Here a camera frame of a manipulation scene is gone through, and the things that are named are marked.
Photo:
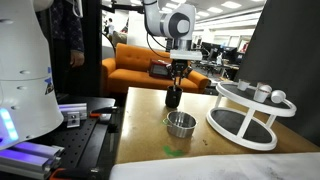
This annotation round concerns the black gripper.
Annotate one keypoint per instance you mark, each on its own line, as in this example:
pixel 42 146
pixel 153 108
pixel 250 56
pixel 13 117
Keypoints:
pixel 181 68

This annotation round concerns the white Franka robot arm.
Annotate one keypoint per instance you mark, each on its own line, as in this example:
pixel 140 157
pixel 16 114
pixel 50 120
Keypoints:
pixel 26 66

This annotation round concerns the black mug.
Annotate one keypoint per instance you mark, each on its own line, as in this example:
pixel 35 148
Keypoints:
pixel 173 97

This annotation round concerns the small white coffee pod cup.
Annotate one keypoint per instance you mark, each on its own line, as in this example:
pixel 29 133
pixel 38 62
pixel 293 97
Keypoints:
pixel 278 96
pixel 243 85
pixel 259 84
pixel 262 95

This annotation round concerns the dark box on sofa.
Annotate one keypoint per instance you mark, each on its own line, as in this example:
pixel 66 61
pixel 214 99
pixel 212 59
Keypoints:
pixel 159 70

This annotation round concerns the small stainless steel pot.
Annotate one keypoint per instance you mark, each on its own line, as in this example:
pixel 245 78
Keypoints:
pixel 180 125

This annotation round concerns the orange sofa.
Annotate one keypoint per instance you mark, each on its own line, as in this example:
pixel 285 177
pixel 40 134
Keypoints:
pixel 133 78

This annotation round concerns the desk with computer monitors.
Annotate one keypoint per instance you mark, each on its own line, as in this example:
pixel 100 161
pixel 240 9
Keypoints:
pixel 220 55

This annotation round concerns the white two-tier turntable rack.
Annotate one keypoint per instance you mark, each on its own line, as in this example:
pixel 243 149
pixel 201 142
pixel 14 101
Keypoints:
pixel 246 133

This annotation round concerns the distant person in white shirt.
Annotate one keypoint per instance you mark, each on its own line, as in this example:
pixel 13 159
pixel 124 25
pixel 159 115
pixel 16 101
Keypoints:
pixel 110 26

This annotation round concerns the black vertical pillar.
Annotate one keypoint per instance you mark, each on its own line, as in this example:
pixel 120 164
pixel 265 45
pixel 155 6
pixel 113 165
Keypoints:
pixel 91 46

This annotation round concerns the white cloth sheet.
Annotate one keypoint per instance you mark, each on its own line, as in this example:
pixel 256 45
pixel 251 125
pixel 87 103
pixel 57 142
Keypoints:
pixel 213 166

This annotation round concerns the black curtain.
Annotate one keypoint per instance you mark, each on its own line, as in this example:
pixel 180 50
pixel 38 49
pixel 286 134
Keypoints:
pixel 286 50

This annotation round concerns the person in dark patterned clothes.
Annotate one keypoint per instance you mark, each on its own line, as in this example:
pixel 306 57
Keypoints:
pixel 68 30

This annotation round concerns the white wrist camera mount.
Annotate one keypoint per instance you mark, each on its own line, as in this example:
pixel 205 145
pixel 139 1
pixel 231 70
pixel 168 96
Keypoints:
pixel 186 55

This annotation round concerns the aluminium corner bracket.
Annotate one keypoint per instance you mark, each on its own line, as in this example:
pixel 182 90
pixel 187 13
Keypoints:
pixel 74 115

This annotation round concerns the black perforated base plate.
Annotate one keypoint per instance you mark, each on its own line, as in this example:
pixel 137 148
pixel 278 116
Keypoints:
pixel 83 140

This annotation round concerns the aluminium extrusion rail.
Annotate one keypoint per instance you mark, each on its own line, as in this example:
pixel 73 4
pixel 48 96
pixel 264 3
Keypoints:
pixel 26 158

